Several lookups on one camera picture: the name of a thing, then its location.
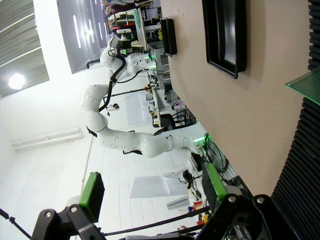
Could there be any round ceiling lamp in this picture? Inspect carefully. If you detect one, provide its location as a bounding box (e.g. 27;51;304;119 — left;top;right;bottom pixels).
8;72;26;90

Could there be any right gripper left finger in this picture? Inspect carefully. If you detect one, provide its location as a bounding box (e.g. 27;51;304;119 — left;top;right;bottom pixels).
32;171;106;240

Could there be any green patterned board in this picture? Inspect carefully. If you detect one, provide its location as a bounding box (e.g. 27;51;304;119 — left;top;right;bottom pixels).
133;7;149;49

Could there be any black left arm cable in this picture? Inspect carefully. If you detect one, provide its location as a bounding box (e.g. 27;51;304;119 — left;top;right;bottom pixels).
98;48;128;113

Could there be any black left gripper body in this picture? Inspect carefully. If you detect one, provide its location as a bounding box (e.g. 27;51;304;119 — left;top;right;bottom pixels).
117;34;133;55

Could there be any green perforated circuit board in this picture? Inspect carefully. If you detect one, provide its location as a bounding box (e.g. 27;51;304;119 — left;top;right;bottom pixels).
284;67;320;106

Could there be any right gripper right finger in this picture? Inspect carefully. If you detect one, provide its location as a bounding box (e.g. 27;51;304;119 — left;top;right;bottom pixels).
197;162;293;240

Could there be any black slotted board rack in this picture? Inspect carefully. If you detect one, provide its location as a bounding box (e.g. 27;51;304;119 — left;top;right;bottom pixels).
269;0;320;240

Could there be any aluminium frame cabinet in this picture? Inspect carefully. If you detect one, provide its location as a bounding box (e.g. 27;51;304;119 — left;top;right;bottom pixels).
147;42;171;76

